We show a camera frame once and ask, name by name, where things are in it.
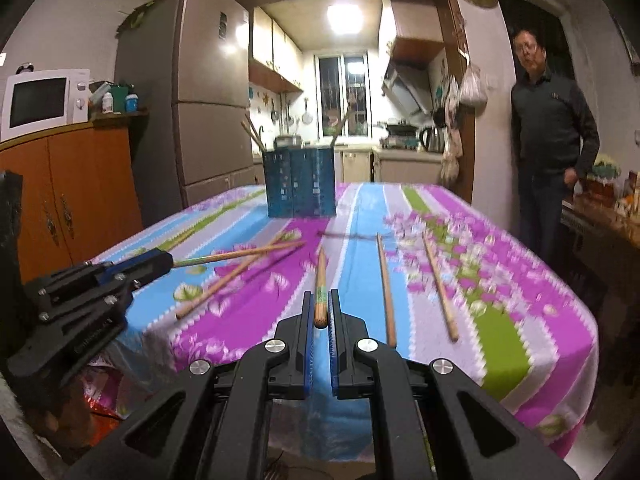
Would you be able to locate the beige sink counter cabinet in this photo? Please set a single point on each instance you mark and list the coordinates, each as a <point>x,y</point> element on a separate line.
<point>355,165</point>

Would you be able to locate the dark green cloth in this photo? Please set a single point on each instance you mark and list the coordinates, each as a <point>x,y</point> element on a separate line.
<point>132,19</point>

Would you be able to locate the beige stove counter cabinet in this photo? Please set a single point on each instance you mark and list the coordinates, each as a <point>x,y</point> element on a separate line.
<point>405,167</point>

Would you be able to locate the steel range hood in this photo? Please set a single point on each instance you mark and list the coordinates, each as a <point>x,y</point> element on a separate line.
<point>407,85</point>

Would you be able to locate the round hanging strainer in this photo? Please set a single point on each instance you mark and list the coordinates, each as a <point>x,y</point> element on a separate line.
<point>307,117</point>

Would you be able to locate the black wok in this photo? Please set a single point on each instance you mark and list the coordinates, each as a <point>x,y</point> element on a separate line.
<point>400,127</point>

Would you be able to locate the beige wall cabinets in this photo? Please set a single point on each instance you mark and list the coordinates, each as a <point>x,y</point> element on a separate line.
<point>262,40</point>

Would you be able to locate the perforated metal utensil holder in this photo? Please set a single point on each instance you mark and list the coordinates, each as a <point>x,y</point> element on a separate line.
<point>300,185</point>

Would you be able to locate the blue label jar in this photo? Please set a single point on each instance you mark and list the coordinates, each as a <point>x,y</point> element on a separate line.
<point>131,104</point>

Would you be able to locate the black hanging ladle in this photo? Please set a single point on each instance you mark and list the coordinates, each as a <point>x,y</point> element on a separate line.
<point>439,117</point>

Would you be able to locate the white microwave oven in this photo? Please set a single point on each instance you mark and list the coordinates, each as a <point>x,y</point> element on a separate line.
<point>37,102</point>

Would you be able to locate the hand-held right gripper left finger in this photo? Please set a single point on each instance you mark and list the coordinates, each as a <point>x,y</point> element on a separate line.
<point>309,345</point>

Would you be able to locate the glossy wooden side table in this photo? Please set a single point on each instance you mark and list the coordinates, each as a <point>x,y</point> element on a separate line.
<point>600,230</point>

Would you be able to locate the white pill bottle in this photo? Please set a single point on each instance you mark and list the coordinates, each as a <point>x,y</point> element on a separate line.
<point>107,103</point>

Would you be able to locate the white hanging cloth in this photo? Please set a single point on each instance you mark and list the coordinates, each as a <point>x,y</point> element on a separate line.
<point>452,100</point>

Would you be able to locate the white plastic bag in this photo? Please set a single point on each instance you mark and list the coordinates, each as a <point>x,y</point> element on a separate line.
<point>472,87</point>

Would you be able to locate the orange wooden cabinet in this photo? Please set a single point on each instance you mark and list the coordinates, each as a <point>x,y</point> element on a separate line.
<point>80,180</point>

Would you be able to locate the red flower pot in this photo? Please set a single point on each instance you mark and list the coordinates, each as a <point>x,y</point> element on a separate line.
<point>605,172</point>

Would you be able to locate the bunch of wooden chopsticks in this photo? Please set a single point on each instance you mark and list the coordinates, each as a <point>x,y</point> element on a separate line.
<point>253,135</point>

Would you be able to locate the brown cabinet above hood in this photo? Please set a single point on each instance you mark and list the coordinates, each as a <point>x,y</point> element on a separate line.
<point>415,20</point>

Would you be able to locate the green box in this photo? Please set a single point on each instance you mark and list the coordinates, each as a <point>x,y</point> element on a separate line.
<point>119,96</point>

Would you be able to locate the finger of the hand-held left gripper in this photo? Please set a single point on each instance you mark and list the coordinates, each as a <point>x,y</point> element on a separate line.
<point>150,262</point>
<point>90,320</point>

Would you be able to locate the gas stove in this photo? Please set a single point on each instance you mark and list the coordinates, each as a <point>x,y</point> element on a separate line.
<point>400,141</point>

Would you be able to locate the small hanging pan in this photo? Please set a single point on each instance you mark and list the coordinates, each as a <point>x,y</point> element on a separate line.
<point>289,119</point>
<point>274,114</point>

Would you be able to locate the silver countertop cooker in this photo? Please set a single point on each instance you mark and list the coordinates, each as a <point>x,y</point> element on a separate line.
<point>287,141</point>

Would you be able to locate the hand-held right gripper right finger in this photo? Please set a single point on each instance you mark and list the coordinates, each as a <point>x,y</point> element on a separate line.
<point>334,350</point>

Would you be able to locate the square ceiling light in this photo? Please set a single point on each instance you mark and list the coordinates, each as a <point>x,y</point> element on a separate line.
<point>345,19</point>

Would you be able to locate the floral striped tablecloth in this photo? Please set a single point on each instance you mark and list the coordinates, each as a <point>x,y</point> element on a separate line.
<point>500,285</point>

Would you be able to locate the steel electric kettle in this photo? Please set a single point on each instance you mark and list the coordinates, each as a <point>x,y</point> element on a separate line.
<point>434,140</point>

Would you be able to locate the barred kitchen window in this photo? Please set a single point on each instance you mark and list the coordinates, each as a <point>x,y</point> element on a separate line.
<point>330,85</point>

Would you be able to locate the bronze three-door refrigerator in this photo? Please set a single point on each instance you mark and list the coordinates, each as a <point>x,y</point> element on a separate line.
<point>205,85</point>

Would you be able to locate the beige hanging bag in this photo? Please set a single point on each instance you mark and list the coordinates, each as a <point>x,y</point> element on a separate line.
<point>450,160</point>

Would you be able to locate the brown wooden chopstick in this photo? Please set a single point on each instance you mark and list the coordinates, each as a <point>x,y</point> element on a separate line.
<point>320,280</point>
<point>220,285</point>
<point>385,290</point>
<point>440,287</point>
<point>240,253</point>

